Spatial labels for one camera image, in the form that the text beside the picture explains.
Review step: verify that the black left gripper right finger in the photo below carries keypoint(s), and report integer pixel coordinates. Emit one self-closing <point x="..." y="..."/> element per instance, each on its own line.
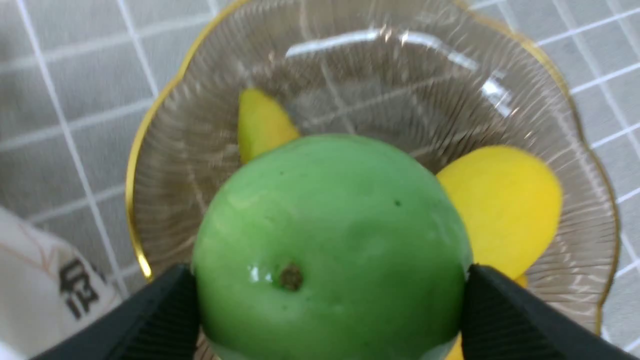
<point x="503" y="321"/>

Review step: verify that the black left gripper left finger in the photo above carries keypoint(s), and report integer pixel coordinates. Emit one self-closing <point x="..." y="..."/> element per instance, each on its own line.
<point x="160" y="322"/>

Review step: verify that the green apple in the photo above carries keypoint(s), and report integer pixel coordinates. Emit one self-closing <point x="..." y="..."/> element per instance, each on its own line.
<point x="331" y="247"/>

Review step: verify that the white canvas tote bag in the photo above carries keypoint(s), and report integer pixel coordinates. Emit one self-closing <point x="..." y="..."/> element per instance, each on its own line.
<point x="49" y="291"/>

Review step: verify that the yellow lemon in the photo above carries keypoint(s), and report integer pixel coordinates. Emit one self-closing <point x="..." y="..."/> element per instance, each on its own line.
<point x="511" y="204"/>

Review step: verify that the yellow banana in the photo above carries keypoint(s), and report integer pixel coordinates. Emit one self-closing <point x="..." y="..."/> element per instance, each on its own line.
<point x="263" y="125"/>

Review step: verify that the gold-rimmed ribbed glass bowl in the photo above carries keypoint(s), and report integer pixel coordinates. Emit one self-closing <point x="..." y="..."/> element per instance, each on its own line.
<point x="428" y="77"/>

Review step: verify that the grey checked tablecloth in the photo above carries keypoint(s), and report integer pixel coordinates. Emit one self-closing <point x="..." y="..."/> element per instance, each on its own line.
<point x="77" y="77"/>

